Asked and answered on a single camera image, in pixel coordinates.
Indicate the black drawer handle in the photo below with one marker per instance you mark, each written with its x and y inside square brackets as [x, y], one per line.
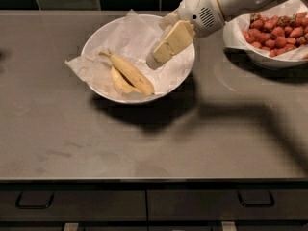
[255, 198]
[34, 200]

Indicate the short yellow banana piece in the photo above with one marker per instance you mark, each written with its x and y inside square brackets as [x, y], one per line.
[121, 84]

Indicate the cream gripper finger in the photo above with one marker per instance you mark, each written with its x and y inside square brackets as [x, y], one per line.
[180, 37]

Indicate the long yellow banana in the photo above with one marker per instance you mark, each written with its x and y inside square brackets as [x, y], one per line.
[135, 76]

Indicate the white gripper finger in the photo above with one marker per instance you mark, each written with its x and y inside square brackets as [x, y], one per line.
[160, 53]

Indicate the left dark drawer front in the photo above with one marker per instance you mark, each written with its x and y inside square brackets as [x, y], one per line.
[79, 206]

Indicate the white bowl with bananas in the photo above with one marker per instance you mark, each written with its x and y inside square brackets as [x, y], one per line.
[106, 32]

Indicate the paper liner under strawberries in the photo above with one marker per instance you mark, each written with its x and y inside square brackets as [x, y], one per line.
[287, 8]

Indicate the right dark drawer front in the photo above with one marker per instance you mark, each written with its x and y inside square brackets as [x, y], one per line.
[198, 205]

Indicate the left black drawer handle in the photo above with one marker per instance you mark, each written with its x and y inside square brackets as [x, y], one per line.
[34, 200]

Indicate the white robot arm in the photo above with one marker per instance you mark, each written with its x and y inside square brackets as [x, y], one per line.
[233, 8]

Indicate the right black drawer handle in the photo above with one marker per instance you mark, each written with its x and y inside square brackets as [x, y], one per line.
[255, 198]

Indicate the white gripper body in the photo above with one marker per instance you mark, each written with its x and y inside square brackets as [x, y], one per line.
[199, 11]

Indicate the white paper liner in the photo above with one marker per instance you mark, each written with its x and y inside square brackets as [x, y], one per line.
[128, 42]

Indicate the dark drawer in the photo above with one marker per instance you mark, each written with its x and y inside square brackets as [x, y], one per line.
[198, 205]
[79, 206]

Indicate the white bowl with strawberries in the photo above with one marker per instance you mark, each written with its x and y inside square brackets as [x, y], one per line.
[234, 39]

